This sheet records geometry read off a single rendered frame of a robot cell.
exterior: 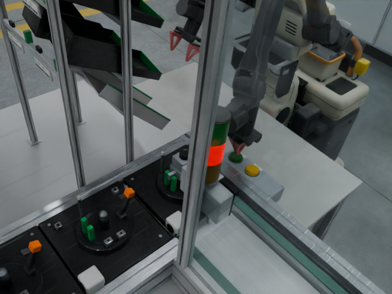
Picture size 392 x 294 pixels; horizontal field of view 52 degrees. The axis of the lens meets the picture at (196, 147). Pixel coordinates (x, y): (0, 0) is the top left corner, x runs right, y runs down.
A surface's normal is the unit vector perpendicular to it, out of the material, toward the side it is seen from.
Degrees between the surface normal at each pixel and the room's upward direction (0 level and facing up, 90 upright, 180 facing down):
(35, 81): 0
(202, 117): 90
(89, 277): 0
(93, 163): 0
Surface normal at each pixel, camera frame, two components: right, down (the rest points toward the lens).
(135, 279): 0.09, -0.72
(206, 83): -0.74, 0.41
